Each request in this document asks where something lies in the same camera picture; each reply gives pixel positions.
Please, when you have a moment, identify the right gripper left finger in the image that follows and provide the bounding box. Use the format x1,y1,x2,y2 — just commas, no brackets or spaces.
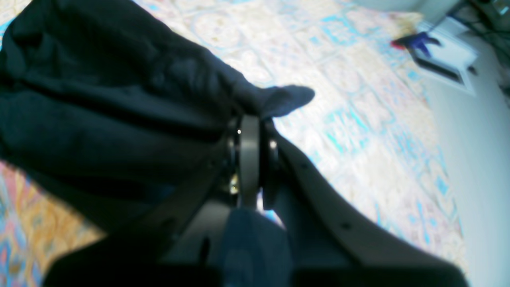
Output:
43,120,239,287

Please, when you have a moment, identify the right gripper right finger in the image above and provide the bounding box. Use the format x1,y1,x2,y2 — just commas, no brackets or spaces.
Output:
261,132,467,287

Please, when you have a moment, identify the black t-shirt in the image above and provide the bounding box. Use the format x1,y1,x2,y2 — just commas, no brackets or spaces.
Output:
1,0,314,287

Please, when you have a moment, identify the patterned colourful tablecloth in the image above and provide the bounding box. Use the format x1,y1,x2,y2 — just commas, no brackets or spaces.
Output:
1,0,468,287

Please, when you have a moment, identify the blue clamp bottom left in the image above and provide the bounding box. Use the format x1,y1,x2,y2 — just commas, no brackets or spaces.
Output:
390,31,443,57

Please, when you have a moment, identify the white wall vent box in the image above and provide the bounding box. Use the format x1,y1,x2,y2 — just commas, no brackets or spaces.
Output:
409,17,479,96

